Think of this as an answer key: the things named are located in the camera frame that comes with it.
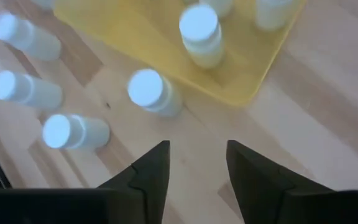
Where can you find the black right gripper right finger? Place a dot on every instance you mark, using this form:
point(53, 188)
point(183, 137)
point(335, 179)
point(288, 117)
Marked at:
point(256, 193)

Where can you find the yellow translucent plastic basket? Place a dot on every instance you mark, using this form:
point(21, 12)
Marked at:
point(135, 37)

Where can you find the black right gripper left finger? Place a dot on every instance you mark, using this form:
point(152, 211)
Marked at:
point(151, 186)

